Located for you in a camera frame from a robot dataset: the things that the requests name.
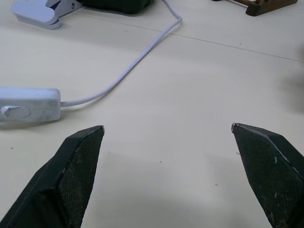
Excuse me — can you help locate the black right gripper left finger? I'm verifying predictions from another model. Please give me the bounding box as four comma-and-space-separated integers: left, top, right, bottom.
0, 125, 105, 228

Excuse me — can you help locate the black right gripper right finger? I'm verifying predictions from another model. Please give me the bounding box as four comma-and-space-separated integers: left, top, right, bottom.
231, 123, 304, 228

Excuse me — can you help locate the white clamp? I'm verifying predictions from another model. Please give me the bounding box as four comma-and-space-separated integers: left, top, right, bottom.
10, 0, 83, 30

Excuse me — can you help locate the dark green base object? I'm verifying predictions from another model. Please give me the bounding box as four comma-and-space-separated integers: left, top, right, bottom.
82, 0, 152, 15

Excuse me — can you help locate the brown wooden stand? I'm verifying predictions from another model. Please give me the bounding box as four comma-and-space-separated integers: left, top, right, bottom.
228, 0, 298, 17

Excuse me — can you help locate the white inline switch box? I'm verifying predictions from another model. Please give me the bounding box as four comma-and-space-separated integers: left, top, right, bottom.
0, 87, 62, 123

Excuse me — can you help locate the white cable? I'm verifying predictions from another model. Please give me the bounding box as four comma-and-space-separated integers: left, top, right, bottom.
60, 0, 183, 107

